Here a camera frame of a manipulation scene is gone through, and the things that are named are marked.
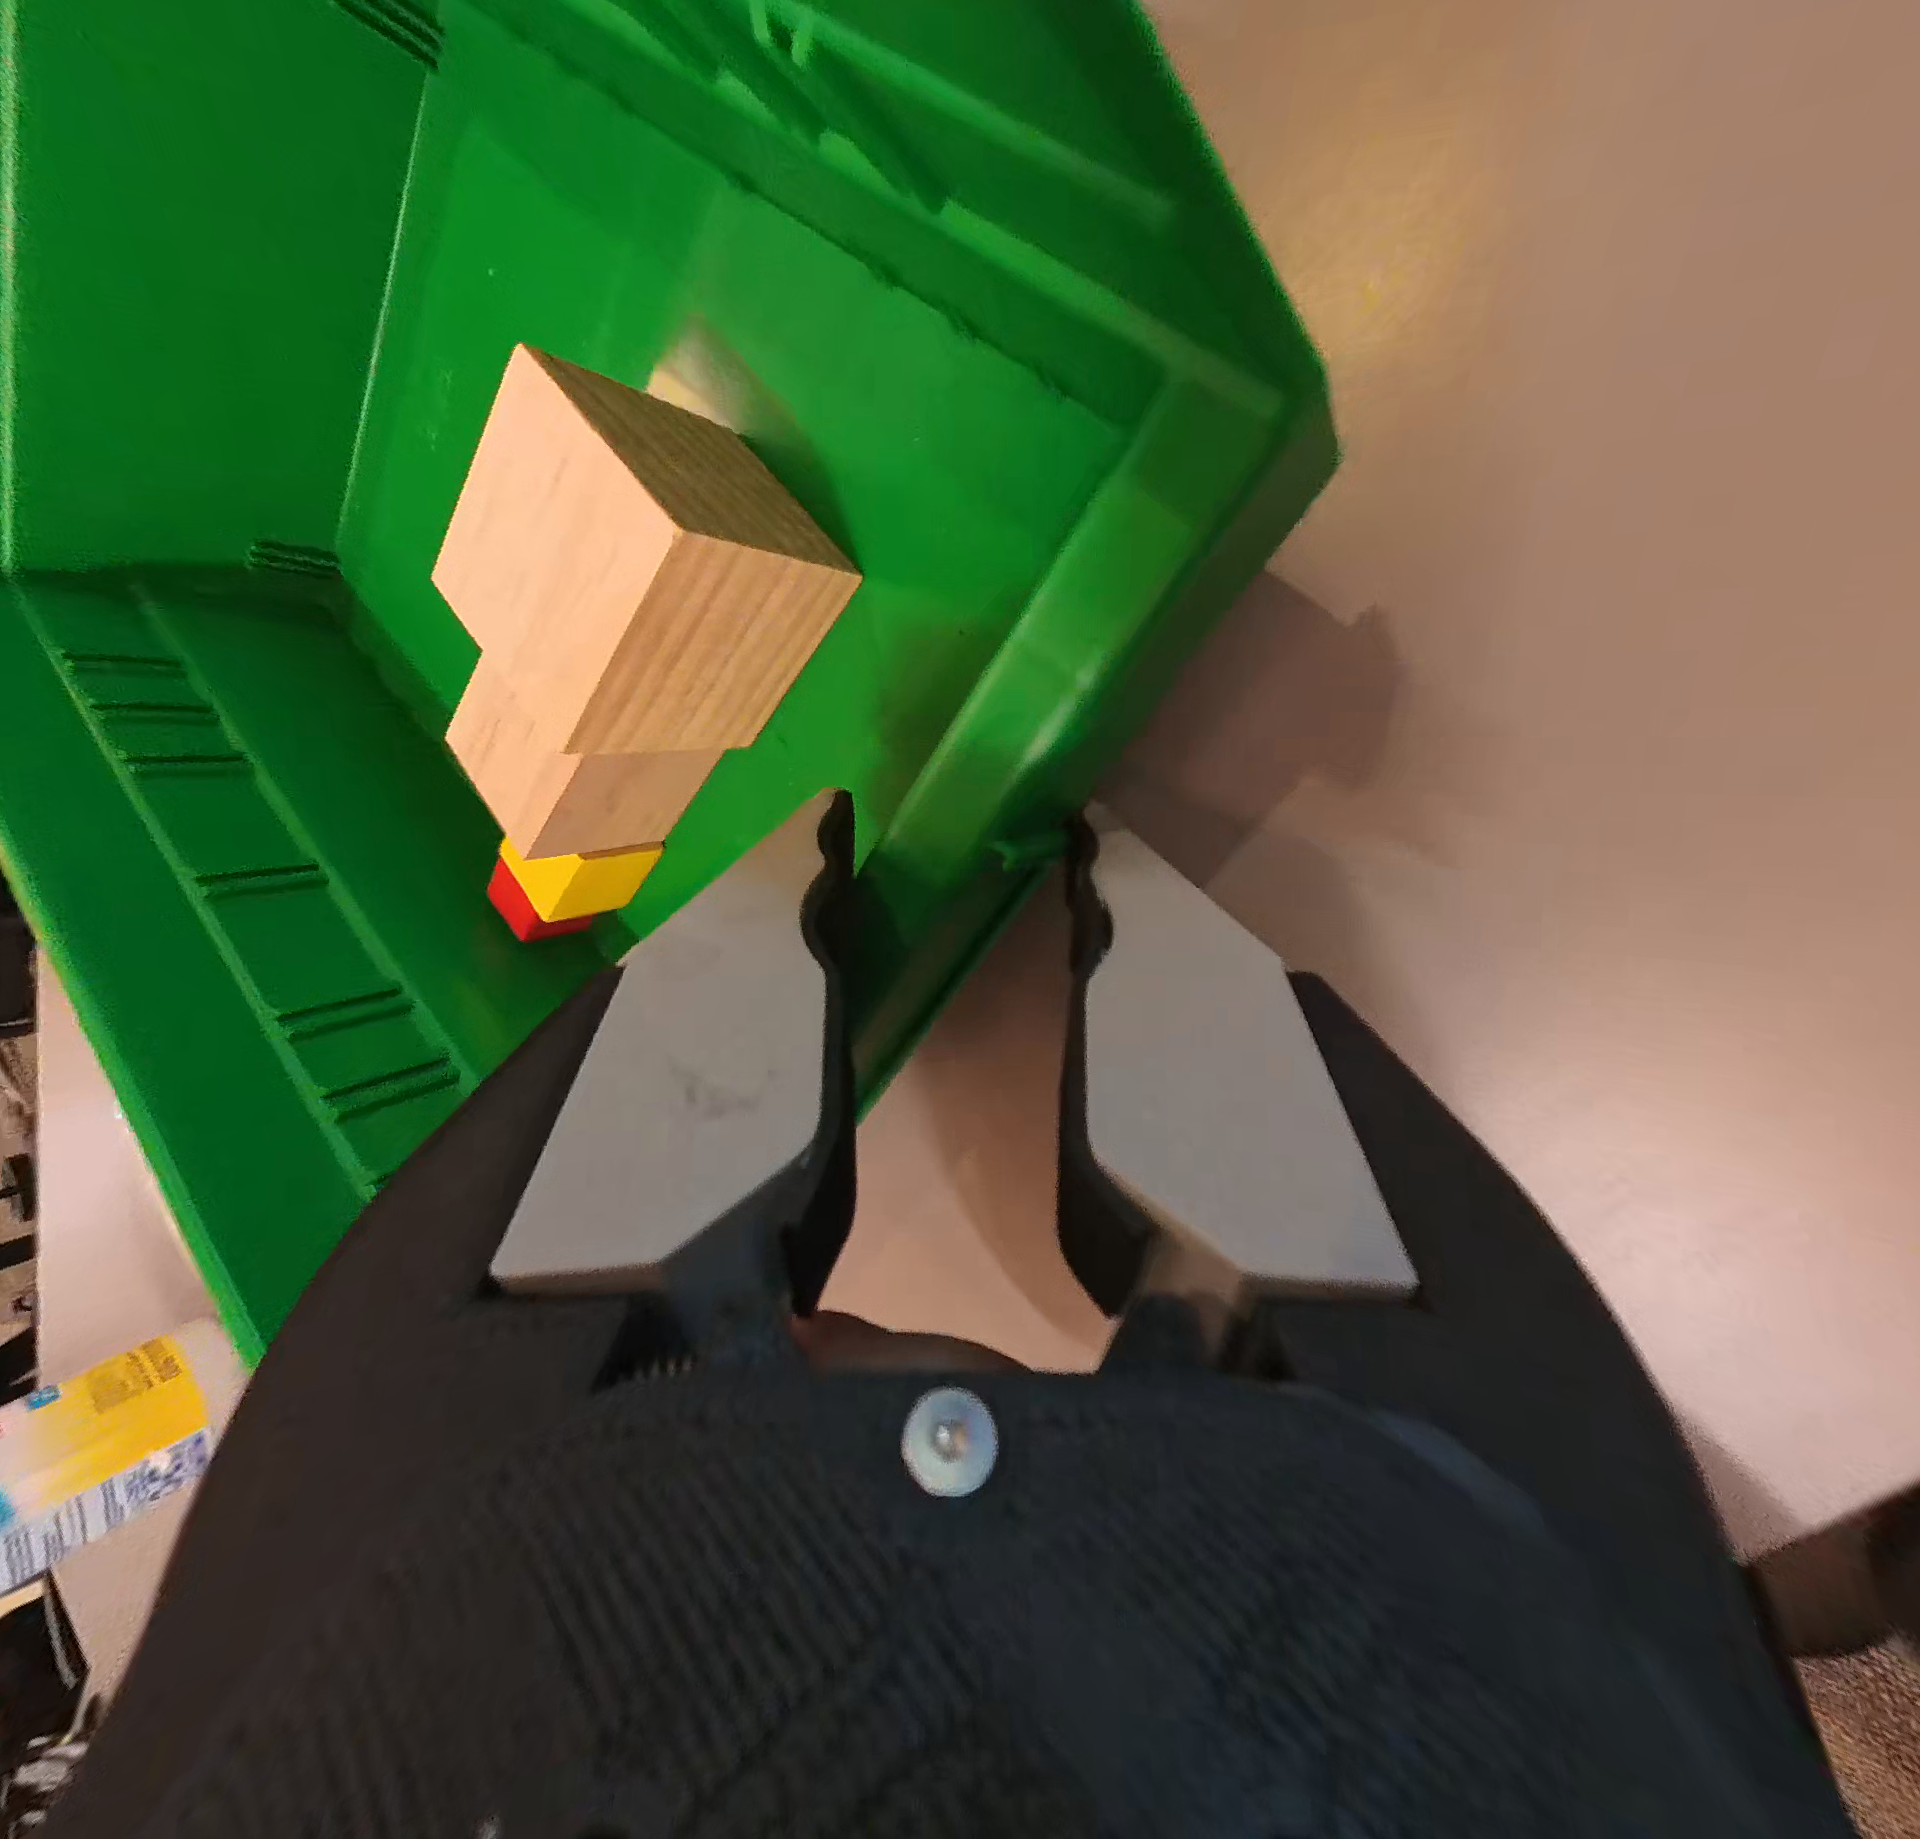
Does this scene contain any grey desk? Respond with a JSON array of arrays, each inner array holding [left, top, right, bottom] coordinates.
[[31, 0, 1920, 1704]]

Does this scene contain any medium wooden cube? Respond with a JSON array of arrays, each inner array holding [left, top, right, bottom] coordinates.
[[444, 653, 723, 863]]

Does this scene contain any small red cube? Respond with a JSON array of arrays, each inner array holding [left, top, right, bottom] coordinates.
[[487, 861, 595, 943]]

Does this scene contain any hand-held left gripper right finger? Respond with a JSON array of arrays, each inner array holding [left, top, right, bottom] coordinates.
[[1054, 815, 1422, 1323]]

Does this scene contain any small yellow cube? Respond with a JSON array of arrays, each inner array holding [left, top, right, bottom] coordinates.
[[498, 837, 667, 923]]

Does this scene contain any green plastic bin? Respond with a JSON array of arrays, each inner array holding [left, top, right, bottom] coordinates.
[[0, 0, 1342, 1367]]

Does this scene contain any large wooden cube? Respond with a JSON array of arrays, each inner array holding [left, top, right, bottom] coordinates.
[[433, 343, 865, 755]]

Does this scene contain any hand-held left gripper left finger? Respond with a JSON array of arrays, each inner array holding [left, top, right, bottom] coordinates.
[[487, 789, 861, 1319]]

